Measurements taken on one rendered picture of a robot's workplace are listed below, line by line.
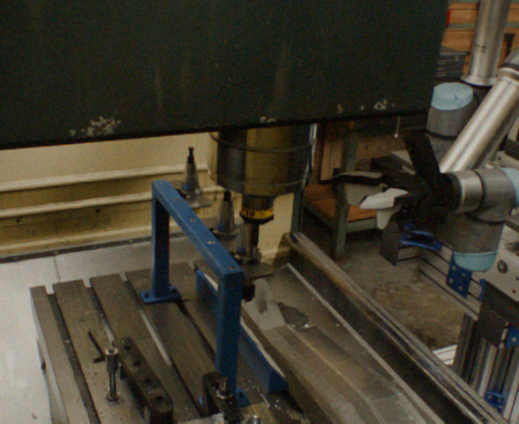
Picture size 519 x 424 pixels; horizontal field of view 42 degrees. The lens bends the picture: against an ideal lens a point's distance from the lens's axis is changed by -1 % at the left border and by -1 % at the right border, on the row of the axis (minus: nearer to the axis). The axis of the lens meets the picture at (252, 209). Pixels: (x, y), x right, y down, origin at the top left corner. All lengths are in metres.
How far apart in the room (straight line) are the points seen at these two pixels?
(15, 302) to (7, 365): 0.20
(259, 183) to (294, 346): 1.07
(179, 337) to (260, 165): 0.81
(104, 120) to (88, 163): 1.25
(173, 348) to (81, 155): 0.68
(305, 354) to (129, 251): 0.64
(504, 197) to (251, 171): 0.51
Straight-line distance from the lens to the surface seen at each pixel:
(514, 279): 1.75
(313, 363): 1.88
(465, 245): 1.30
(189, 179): 1.60
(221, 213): 1.42
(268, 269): 1.32
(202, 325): 1.71
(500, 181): 1.25
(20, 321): 2.00
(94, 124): 0.78
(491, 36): 2.17
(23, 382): 1.91
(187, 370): 1.56
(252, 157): 0.93
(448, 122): 2.09
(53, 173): 2.02
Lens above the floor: 1.87
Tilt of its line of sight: 25 degrees down
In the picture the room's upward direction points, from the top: 4 degrees clockwise
